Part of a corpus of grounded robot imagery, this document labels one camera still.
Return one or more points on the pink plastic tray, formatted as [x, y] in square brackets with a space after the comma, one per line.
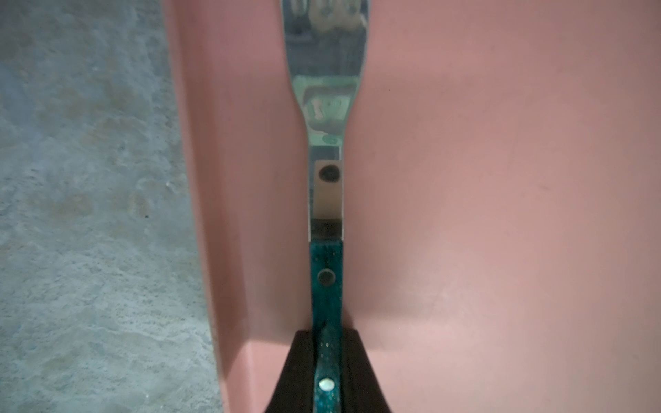
[502, 200]

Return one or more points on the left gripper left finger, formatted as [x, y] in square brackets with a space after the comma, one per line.
[294, 389]

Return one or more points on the green handled fork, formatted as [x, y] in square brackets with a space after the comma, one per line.
[325, 45]

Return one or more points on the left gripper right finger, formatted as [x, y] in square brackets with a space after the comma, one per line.
[360, 389]

